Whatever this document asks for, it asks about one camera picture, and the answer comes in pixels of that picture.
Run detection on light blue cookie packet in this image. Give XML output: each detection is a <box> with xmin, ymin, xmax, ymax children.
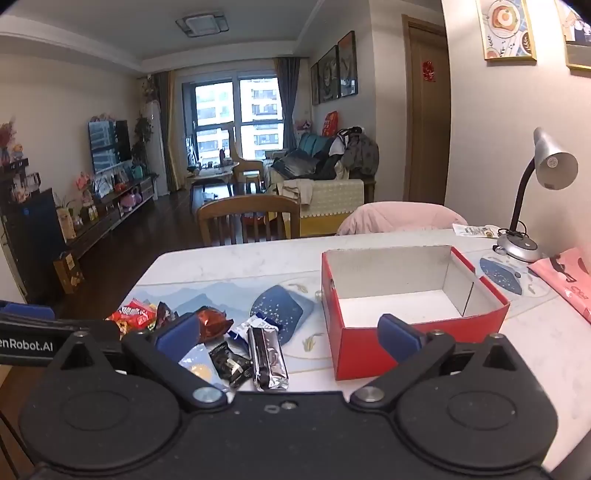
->
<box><xmin>178</xmin><ymin>344</ymin><xmax>229</xmax><ymax>393</ymax></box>

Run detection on red crispy snack bag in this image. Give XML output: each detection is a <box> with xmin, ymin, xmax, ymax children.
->
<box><xmin>107</xmin><ymin>298</ymin><xmax>157</xmax><ymax>336</ymax></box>

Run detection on copper red foil packet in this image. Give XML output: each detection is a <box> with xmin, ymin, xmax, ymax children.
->
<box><xmin>195</xmin><ymin>306</ymin><xmax>233</xmax><ymax>343</ymax></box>

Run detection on black snack packet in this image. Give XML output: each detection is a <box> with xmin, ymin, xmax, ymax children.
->
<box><xmin>209</xmin><ymin>342</ymin><xmax>253</xmax><ymax>390</ymax></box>

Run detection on blue white snack packet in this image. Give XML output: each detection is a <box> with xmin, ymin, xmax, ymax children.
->
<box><xmin>228</xmin><ymin>313</ymin><xmax>280</xmax><ymax>344</ymax></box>

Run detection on silver foil snack pack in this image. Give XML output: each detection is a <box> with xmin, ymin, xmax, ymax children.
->
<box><xmin>247</xmin><ymin>327</ymin><xmax>290</xmax><ymax>391</ymax></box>

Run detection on dark brown snack packet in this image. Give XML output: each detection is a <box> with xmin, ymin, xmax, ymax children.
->
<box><xmin>155</xmin><ymin>302</ymin><xmax>178</xmax><ymax>329</ymax></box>

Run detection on red cardboard box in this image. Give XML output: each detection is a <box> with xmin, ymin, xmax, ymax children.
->
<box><xmin>322</xmin><ymin>245</ymin><xmax>510</xmax><ymax>381</ymax></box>

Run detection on dark tv cabinet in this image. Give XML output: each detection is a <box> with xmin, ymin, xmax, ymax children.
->
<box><xmin>1</xmin><ymin>175</ymin><xmax>155</xmax><ymax>305</ymax></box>

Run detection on white paper packet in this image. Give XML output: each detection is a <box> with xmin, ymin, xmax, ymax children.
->
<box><xmin>452</xmin><ymin>223</ymin><xmax>499</xmax><ymax>239</ymax></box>

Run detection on pink covered chair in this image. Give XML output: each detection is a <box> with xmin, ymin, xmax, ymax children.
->
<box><xmin>337</xmin><ymin>201</ymin><xmax>467</xmax><ymax>236</ymax></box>

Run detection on sofa with cream cover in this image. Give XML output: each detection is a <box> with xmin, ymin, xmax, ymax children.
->
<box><xmin>268</xmin><ymin>126</ymin><xmax>380</xmax><ymax>237</ymax></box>

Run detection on small coffee table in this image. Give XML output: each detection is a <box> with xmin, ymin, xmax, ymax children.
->
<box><xmin>186</xmin><ymin>162</ymin><xmax>238</xmax><ymax>203</ymax></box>

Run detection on wooden dining chair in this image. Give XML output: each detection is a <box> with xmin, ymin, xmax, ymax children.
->
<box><xmin>197</xmin><ymin>194</ymin><xmax>301</xmax><ymax>247</ymax></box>

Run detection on white standing air conditioner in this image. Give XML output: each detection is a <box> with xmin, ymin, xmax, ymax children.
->
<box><xmin>142</xmin><ymin>101</ymin><xmax>169</xmax><ymax>197</ymax></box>

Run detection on wooden armchair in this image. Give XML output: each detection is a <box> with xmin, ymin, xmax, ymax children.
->
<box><xmin>229</xmin><ymin>139</ymin><xmax>264</xmax><ymax>195</ymax></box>

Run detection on flat screen television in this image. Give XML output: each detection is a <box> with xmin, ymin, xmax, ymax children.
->
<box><xmin>88</xmin><ymin>120</ymin><xmax>132</xmax><ymax>174</ymax></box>

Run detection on silver desk lamp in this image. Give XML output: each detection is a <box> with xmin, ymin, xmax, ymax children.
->
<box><xmin>492</xmin><ymin>126</ymin><xmax>580</xmax><ymax>264</ymax></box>

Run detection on wooden door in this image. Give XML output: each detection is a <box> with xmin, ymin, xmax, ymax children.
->
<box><xmin>403</xmin><ymin>15</ymin><xmax>451</xmax><ymax>204</ymax></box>

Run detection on ceiling light fixture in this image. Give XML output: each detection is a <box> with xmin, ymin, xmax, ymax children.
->
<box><xmin>175</xmin><ymin>13</ymin><xmax>229</xmax><ymax>38</ymax></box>

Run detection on framed food picture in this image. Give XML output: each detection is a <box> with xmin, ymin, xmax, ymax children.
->
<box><xmin>476</xmin><ymin>0</ymin><xmax>537</xmax><ymax>62</ymax></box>

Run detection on three dark wall pictures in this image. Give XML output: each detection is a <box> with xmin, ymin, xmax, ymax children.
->
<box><xmin>311</xmin><ymin>30</ymin><xmax>359</xmax><ymax>106</ymax></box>

